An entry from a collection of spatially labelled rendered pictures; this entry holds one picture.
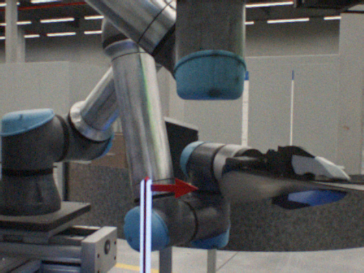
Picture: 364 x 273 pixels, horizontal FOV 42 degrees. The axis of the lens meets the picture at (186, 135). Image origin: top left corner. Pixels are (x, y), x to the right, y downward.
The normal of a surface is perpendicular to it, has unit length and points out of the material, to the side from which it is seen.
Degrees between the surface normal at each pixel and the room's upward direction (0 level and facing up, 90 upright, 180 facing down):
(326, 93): 90
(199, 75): 93
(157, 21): 94
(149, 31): 109
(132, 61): 79
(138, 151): 84
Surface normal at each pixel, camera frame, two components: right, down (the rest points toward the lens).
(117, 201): -0.52, 0.04
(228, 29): 0.43, 0.05
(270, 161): -0.81, -0.09
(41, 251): -0.20, 0.05
